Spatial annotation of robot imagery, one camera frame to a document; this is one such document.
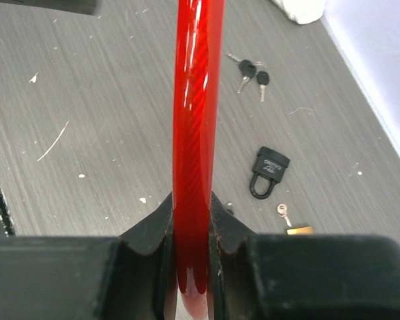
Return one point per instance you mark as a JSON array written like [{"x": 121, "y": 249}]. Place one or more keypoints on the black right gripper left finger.
[{"x": 124, "y": 277}]

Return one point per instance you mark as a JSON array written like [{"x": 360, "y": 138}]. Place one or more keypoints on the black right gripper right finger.
[{"x": 269, "y": 276}]

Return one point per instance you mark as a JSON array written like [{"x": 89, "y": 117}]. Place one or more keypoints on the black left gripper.
[{"x": 84, "y": 7}]

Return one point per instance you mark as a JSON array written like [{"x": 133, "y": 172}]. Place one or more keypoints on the silver padlock key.
[{"x": 282, "y": 212}]

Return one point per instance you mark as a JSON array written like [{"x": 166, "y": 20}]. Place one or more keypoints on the black padlock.
[{"x": 269, "y": 165}]

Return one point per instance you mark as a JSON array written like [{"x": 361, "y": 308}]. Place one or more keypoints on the red cable lock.
[{"x": 196, "y": 89}]

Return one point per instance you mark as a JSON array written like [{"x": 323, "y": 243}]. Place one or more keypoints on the black-headed key bunch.
[{"x": 247, "y": 68}]

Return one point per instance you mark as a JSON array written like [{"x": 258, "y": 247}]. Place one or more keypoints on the white cloth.
[{"x": 301, "y": 12}]

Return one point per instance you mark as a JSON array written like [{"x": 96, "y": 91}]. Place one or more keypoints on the large brass padlock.
[{"x": 302, "y": 230}]

